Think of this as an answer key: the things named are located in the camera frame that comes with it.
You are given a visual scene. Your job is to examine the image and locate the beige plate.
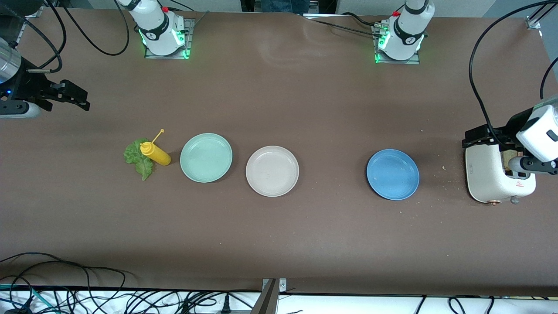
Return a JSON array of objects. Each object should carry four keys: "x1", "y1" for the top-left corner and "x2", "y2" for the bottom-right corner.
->
[{"x1": 245, "y1": 146, "x2": 300, "y2": 198}]

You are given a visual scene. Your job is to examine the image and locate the blue plate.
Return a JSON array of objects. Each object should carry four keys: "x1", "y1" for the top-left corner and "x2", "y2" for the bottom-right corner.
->
[{"x1": 366, "y1": 149, "x2": 420, "y2": 201}]

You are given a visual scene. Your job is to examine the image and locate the yellow mustard squeeze bottle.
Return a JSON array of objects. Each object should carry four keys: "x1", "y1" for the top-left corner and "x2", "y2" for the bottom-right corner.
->
[{"x1": 139, "y1": 129, "x2": 172, "y2": 167}]

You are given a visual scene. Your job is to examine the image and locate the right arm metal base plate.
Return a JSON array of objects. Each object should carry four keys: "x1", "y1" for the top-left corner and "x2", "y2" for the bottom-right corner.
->
[{"x1": 144, "y1": 17, "x2": 195, "y2": 60}]

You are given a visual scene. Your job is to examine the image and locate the brown bread slice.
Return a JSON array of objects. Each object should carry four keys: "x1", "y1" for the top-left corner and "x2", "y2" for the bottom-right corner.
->
[{"x1": 500, "y1": 150, "x2": 524, "y2": 171}]

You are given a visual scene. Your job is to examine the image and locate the person in blue jeans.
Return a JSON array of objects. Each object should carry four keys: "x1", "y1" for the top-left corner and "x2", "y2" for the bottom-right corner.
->
[{"x1": 261, "y1": 0, "x2": 311, "y2": 14}]

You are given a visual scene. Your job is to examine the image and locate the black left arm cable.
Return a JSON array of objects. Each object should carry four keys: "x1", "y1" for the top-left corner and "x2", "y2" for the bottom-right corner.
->
[{"x1": 469, "y1": 0, "x2": 558, "y2": 137}]

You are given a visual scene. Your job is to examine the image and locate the black base power cable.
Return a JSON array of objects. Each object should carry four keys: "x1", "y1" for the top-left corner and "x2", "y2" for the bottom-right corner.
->
[{"x1": 305, "y1": 12, "x2": 384, "y2": 39}]

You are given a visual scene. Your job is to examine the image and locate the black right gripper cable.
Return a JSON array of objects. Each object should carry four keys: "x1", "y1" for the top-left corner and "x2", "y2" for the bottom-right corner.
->
[{"x1": 22, "y1": 0, "x2": 67, "y2": 75}]

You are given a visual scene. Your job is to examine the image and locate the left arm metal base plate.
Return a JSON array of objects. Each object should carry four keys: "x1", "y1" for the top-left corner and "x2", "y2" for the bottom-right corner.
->
[{"x1": 372, "y1": 24, "x2": 421, "y2": 65}]

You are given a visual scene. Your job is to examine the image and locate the aluminium frame corner profile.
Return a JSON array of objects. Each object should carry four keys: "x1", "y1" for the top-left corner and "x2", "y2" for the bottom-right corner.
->
[{"x1": 525, "y1": 0, "x2": 558, "y2": 30}]

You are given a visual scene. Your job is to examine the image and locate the aluminium frame rail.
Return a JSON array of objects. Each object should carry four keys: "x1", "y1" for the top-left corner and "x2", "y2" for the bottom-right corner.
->
[{"x1": 13, "y1": 4, "x2": 44, "y2": 48}]

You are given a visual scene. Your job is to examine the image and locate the green lettuce leaf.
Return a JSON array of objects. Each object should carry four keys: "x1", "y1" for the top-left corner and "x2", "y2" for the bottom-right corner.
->
[{"x1": 123, "y1": 138, "x2": 154, "y2": 181}]

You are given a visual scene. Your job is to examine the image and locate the long black looping cable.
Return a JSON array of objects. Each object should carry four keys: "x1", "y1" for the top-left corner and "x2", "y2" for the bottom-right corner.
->
[{"x1": 61, "y1": 0, "x2": 130, "y2": 56}]

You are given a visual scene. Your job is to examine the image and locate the metal table edge bracket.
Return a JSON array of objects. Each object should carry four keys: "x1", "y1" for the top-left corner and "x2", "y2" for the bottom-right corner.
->
[{"x1": 251, "y1": 278, "x2": 287, "y2": 314}]

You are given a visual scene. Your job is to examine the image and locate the long black floor cable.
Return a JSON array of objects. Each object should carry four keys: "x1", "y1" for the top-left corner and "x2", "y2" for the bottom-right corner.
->
[{"x1": 0, "y1": 252, "x2": 127, "y2": 314}]

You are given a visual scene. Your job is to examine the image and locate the mint green plate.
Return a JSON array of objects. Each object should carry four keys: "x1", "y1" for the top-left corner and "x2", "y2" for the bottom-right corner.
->
[{"x1": 180, "y1": 133, "x2": 233, "y2": 183}]

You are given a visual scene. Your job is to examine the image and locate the teal floor cable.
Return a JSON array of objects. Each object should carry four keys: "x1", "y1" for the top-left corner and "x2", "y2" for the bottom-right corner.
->
[{"x1": 0, "y1": 283, "x2": 59, "y2": 314}]

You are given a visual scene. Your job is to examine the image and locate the white two-slot toaster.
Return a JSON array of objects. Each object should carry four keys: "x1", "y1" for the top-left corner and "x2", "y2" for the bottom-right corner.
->
[{"x1": 465, "y1": 142, "x2": 537, "y2": 206}]

